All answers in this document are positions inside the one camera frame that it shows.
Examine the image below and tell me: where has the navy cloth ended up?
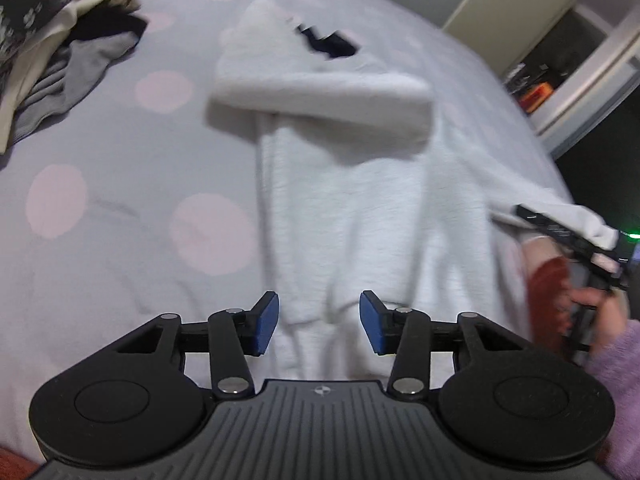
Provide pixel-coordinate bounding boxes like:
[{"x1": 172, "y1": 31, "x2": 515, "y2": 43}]
[{"x1": 294, "y1": 22, "x2": 360, "y2": 60}]

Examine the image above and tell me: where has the dark floral cloth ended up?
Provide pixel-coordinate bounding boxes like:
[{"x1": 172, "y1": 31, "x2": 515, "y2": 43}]
[{"x1": 0, "y1": 0, "x2": 77, "y2": 63}]

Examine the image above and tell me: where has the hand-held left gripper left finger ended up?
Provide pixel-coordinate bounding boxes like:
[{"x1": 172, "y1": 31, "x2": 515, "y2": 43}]
[{"x1": 116, "y1": 291, "x2": 279, "y2": 401}]

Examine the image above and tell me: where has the brown patterned cloth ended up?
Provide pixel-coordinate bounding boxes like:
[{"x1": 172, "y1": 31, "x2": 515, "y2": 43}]
[{"x1": 92, "y1": 0, "x2": 140, "y2": 17}]

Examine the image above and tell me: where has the cream door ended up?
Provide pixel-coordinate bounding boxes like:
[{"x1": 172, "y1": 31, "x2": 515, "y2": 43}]
[{"x1": 442, "y1": 0, "x2": 587, "y2": 82}]

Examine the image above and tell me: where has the orange object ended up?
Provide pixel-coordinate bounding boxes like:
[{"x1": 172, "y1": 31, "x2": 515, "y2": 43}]
[{"x1": 519, "y1": 82, "x2": 554, "y2": 112}]

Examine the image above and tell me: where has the light grey printed sweatshirt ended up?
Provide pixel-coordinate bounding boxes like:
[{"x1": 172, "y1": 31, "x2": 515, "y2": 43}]
[{"x1": 206, "y1": 0, "x2": 621, "y2": 383}]

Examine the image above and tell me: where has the grey cloth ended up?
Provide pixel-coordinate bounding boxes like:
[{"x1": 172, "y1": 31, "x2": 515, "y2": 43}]
[{"x1": 9, "y1": 30, "x2": 140, "y2": 147}]

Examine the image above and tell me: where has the black cloth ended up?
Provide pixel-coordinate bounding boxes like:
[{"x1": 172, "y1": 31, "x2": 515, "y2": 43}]
[{"x1": 74, "y1": 12, "x2": 149, "y2": 45}]

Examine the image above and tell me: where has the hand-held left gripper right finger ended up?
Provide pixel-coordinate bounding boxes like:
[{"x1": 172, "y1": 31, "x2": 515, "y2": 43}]
[{"x1": 359, "y1": 290, "x2": 532, "y2": 397}]

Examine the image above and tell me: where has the person's right hand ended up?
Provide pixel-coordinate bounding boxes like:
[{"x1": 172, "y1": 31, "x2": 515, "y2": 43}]
[{"x1": 554, "y1": 282, "x2": 632, "y2": 357}]

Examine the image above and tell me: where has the person's right leg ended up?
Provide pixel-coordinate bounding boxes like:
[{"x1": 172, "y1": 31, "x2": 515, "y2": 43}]
[{"x1": 519, "y1": 234, "x2": 568, "y2": 283}]

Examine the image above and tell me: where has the cream cloth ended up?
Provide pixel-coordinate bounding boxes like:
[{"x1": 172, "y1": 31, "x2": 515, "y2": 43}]
[{"x1": 0, "y1": 0, "x2": 108, "y2": 155}]

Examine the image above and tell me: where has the white door frame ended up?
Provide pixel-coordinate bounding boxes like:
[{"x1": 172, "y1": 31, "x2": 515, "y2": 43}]
[{"x1": 527, "y1": 0, "x2": 640, "y2": 157}]

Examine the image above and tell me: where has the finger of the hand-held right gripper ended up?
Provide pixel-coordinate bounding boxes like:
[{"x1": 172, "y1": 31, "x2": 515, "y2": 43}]
[{"x1": 515, "y1": 204, "x2": 630, "y2": 291}]

